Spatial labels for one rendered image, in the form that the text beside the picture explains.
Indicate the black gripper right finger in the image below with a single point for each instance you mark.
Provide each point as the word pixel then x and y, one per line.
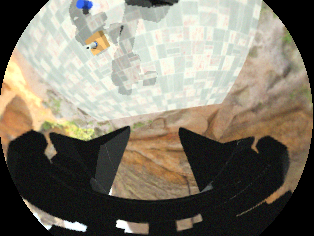
pixel 207 157

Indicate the tan wooden block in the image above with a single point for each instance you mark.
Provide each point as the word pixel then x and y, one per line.
pixel 101 40

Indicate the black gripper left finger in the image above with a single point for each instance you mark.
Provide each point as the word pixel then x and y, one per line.
pixel 100 156

